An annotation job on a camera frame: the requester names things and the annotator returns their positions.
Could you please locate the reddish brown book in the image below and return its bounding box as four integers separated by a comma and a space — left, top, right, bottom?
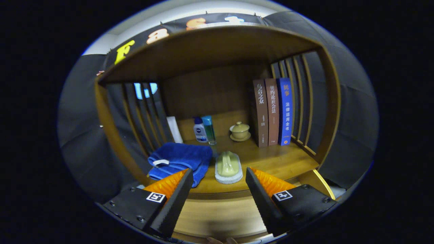
265, 78, 280, 146

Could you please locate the black backdrop cloth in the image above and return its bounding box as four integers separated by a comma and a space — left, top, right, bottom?
58, 12, 379, 204

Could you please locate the dark brown book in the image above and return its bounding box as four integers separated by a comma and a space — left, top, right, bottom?
253, 79, 269, 148

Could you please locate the wooden cabinet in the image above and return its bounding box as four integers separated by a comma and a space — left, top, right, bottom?
94, 25, 341, 190

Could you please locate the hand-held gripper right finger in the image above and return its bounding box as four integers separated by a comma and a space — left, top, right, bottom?
245, 167, 338, 238

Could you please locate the green scrub brush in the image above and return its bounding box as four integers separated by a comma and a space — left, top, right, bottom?
215, 151, 243, 184

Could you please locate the wooden countertop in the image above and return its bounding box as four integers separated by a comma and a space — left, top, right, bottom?
146, 136, 320, 200

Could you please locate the blue book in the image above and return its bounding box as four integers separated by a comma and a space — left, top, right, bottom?
276, 78, 293, 146

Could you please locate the white bottle with blue cap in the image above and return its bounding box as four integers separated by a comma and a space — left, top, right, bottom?
193, 117, 208, 143

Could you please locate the blue towel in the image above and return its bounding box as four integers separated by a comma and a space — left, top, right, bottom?
147, 142, 213, 188

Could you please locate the teal bottle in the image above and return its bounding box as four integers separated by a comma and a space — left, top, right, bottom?
201, 116, 217, 145

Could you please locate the wooden drawer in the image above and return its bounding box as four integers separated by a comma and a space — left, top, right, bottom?
136, 169, 336, 244

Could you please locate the white tube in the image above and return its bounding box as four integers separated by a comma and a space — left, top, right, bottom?
166, 116, 183, 144

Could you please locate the beige lidded teacup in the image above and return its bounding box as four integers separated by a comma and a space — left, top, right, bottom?
230, 121, 252, 142

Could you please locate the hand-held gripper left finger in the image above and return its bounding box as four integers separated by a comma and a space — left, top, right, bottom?
103, 168, 194, 239

